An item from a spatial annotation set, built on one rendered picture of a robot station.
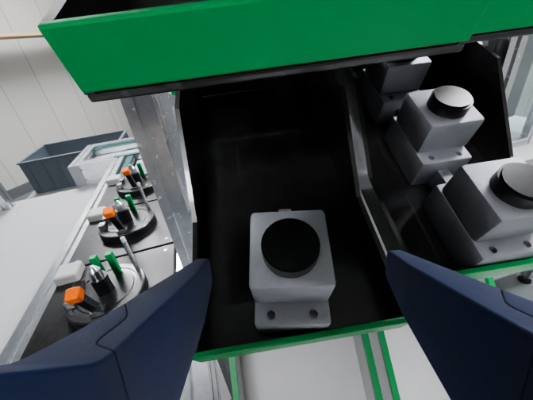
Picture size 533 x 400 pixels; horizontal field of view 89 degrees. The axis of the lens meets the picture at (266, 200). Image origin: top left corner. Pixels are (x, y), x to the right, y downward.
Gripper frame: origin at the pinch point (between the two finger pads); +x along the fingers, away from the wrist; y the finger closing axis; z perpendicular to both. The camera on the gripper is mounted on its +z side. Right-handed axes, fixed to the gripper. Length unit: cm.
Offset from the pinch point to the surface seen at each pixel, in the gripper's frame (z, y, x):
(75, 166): -12, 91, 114
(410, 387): -23.8, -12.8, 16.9
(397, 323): -6.7, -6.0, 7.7
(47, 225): -29, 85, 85
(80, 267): -23, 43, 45
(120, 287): -24, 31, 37
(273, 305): -5.2, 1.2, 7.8
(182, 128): 4.8, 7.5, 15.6
